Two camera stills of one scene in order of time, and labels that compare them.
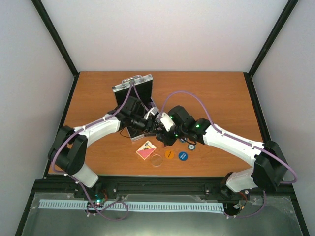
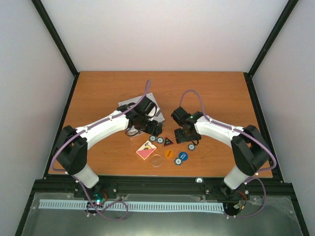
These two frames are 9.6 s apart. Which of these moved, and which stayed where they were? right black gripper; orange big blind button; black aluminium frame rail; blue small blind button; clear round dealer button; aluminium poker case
Moved: aluminium poker case; right black gripper
Stayed: orange big blind button; clear round dealer button; black aluminium frame rail; blue small blind button
